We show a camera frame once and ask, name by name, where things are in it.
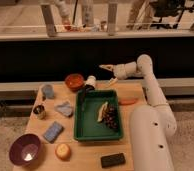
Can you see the white paper cup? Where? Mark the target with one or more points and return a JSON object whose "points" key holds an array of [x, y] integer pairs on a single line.
{"points": [[90, 83]]}

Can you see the orange red bowl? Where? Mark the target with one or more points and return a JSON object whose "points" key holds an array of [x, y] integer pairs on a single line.
{"points": [[74, 81]]}

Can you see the green plastic tray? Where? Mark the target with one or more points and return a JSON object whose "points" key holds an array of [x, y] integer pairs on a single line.
{"points": [[86, 127]]}

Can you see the small metal can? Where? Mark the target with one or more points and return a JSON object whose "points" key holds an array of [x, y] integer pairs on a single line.
{"points": [[39, 111]]}

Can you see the orange carrot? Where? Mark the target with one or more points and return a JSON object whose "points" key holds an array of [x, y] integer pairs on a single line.
{"points": [[130, 101]]}

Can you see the crumpled blue cloth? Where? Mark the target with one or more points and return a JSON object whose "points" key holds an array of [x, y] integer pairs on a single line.
{"points": [[65, 109]]}

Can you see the purple bowl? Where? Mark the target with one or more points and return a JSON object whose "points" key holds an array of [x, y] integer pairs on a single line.
{"points": [[24, 150]]}

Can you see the yellow round fruit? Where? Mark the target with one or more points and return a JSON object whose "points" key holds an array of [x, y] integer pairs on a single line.
{"points": [[63, 151]]}

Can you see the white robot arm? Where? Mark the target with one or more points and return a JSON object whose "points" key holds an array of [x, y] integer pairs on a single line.
{"points": [[150, 124]]}

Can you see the banana slice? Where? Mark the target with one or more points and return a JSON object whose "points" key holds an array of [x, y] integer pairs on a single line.
{"points": [[101, 110]]}

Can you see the black rectangular block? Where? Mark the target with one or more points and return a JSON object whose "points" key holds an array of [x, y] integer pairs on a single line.
{"points": [[112, 160]]}

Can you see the blue grey cup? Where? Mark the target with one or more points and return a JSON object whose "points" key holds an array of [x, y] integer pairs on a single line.
{"points": [[47, 91]]}

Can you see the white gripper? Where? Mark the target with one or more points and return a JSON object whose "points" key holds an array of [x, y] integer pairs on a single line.
{"points": [[121, 71]]}

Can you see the black office chair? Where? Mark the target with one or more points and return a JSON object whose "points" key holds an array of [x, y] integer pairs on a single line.
{"points": [[166, 8]]}

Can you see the blue sponge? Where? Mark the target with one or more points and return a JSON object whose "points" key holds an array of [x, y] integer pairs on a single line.
{"points": [[53, 132]]}

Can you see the dark grape bunch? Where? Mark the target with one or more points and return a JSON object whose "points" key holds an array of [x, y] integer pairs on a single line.
{"points": [[110, 117]]}

